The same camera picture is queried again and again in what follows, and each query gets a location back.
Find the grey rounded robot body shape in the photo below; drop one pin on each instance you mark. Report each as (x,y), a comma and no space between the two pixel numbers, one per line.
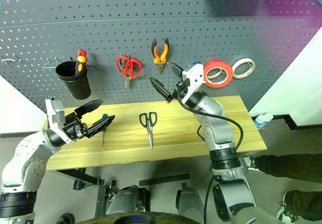
(190,201)
(125,200)

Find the white sneaker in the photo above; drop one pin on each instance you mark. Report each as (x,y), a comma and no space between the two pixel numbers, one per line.
(284,211)
(252,163)

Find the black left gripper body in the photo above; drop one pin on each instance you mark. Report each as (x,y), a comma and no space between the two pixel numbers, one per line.
(74,127)

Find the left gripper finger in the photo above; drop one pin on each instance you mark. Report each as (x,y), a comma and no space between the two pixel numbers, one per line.
(89,107)
(100,125)

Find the black metal table frame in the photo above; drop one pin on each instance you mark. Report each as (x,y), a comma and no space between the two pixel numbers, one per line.
(83,177)

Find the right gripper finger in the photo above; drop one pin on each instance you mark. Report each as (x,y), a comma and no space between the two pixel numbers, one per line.
(176,69)
(161,88)

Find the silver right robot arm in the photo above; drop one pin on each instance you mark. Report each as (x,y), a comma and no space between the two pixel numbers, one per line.
(216,133)

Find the black round floor object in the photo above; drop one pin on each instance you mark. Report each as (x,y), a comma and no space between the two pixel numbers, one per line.
(66,219)

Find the clear plastic water bottle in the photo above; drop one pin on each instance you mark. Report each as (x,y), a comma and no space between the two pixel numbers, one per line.
(262,120)

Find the blue tape roll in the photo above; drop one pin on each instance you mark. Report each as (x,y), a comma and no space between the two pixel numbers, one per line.
(195,63)

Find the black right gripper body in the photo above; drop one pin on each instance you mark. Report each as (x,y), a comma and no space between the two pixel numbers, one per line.
(180,90)

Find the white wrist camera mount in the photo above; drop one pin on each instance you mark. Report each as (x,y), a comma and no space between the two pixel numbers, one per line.
(195,76)
(51,110)

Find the black plastic cup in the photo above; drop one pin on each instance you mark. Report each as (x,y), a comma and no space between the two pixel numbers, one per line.
(78,88)

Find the wide red tape roll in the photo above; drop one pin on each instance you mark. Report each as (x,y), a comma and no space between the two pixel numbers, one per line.
(227,73)

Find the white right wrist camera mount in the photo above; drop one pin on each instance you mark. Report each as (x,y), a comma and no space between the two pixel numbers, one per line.
(195,76)

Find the white tape roll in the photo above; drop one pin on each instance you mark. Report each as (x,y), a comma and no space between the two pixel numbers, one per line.
(250,69)

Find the dark curved robot body rim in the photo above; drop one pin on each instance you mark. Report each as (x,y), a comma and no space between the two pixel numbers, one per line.
(141,219)

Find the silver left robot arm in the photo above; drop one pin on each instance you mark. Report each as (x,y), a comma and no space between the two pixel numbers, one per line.
(30,158)

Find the person's dark trouser leg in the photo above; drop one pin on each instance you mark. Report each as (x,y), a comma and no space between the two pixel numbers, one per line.
(289,167)
(307,204)

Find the metal pegboard hook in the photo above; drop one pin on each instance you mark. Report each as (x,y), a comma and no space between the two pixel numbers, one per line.
(50,63)
(156,62)
(11,59)

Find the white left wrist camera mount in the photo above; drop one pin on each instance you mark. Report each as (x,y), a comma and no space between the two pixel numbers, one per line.
(51,110)

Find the grey metal pegboard wall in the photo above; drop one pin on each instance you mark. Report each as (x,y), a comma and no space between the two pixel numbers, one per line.
(100,20)

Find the black flat bar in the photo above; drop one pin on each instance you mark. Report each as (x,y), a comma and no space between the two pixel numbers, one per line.
(164,180)

